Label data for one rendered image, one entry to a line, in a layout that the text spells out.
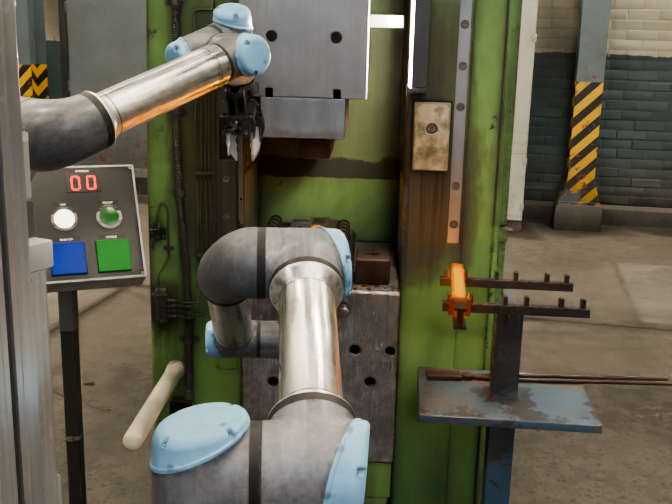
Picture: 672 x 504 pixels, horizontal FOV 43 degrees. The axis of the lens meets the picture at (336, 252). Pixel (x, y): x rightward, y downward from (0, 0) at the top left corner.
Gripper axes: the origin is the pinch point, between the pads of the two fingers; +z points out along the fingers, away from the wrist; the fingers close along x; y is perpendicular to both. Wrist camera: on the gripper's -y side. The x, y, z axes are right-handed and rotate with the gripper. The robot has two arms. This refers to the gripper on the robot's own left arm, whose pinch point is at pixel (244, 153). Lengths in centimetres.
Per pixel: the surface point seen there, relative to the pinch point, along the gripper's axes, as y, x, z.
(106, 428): -49, -72, 165
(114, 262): 14.8, -29.3, 20.7
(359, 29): -24.5, 24.7, -18.6
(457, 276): 10, 49, 26
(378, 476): 31, 33, 76
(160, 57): -33.5, -25.0, -5.4
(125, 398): -76, -72, 179
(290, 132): -13.5, 9.0, 2.8
